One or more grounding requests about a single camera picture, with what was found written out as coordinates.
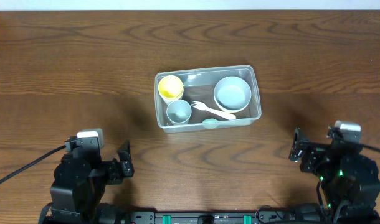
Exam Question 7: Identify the grey plastic cup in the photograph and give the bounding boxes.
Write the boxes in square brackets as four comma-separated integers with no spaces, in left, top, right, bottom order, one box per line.
[166,100,192,125]

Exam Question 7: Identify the yellow plastic cup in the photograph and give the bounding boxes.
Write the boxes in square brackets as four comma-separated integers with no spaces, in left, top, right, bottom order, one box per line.
[158,75,184,105]

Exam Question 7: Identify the white plastic bowl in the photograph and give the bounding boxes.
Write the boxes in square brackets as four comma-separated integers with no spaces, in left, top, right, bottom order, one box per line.
[214,99,249,114]

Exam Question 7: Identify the pink plastic fork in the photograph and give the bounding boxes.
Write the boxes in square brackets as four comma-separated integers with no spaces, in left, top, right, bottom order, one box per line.
[191,101,237,120]

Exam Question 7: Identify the grey plastic bowl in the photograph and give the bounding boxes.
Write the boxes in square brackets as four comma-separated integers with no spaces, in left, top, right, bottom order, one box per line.
[213,76,252,110]

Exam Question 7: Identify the mint green plastic spoon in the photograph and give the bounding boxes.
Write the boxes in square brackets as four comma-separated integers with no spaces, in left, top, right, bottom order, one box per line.
[202,118,221,129]

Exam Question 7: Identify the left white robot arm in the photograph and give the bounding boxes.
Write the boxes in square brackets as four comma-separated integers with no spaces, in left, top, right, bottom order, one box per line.
[38,137,135,224]

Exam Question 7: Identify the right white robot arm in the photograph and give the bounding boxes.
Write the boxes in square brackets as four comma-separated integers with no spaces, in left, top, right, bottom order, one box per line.
[288,121,380,223]

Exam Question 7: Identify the clear plastic storage box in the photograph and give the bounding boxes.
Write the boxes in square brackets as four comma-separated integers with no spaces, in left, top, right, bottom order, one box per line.
[154,65,262,133]

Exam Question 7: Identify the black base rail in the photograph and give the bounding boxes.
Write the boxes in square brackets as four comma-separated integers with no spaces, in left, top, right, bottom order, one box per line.
[128,208,300,224]

